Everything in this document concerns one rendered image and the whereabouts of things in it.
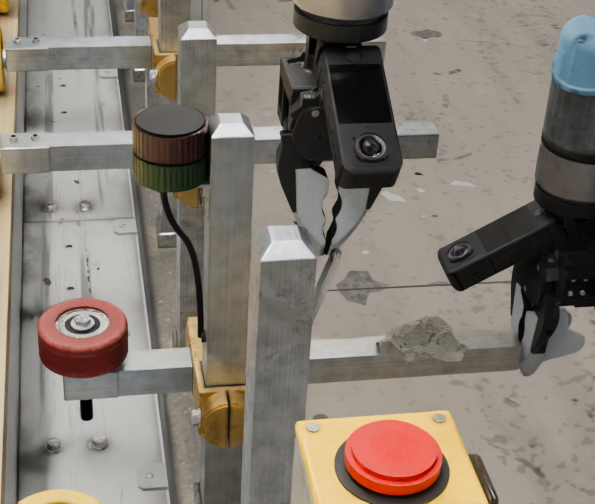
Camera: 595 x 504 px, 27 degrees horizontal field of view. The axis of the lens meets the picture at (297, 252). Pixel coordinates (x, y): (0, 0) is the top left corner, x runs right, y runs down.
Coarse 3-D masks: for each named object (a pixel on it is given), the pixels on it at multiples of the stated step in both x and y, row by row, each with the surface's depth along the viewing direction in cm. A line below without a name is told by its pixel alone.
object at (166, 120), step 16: (144, 112) 99; (160, 112) 99; (176, 112) 99; (192, 112) 100; (144, 128) 97; (160, 128) 97; (176, 128) 97; (192, 128) 97; (144, 160) 98; (160, 192) 101; (208, 192) 100; (208, 208) 101; (176, 224) 103; (192, 256) 105
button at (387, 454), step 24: (360, 432) 52; (384, 432) 52; (408, 432) 52; (360, 456) 51; (384, 456) 51; (408, 456) 51; (432, 456) 51; (360, 480) 50; (384, 480) 50; (408, 480) 50; (432, 480) 51
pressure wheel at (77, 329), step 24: (48, 312) 113; (72, 312) 114; (96, 312) 114; (120, 312) 114; (48, 336) 110; (72, 336) 111; (96, 336) 110; (120, 336) 111; (48, 360) 111; (72, 360) 109; (96, 360) 110; (120, 360) 112
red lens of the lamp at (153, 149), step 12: (192, 108) 100; (132, 120) 98; (132, 132) 98; (144, 132) 96; (204, 132) 98; (132, 144) 99; (144, 144) 97; (156, 144) 96; (168, 144) 96; (180, 144) 96; (192, 144) 97; (204, 144) 98; (144, 156) 97; (156, 156) 97; (168, 156) 97; (180, 156) 97; (192, 156) 97
